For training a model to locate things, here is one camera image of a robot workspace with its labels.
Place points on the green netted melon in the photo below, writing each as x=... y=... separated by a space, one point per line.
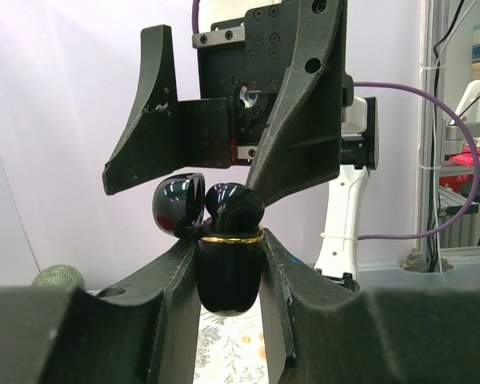
x=59 y=275

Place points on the floral patterned table mat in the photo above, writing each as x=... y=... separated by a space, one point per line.
x=231 y=349

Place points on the black earbud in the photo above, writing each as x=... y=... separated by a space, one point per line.
x=234 y=208

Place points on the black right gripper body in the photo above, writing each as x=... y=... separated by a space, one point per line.
x=243 y=48

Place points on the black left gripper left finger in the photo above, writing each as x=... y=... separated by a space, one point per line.
x=143 y=329

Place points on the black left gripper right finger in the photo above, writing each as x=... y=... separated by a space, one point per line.
x=316 y=331

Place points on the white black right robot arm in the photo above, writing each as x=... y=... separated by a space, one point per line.
x=359 y=156

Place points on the black earbud charging case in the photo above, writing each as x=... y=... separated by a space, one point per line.
x=228 y=266

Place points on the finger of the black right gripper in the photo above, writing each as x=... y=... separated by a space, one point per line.
x=162 y=133
x=300 y=147

